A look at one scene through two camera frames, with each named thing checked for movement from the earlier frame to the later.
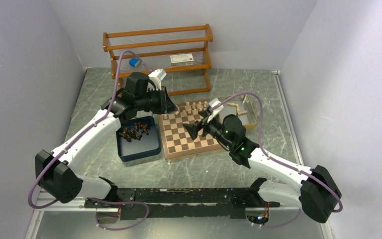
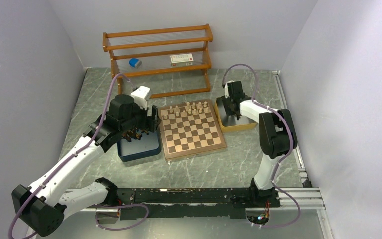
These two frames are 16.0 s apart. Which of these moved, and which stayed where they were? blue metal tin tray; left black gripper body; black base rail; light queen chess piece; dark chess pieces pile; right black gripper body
Moved: right black gripper body; left black gripper body
Stayed: blue metal tin tray; dark chess pieces pile; black base rail; light queen chess piece
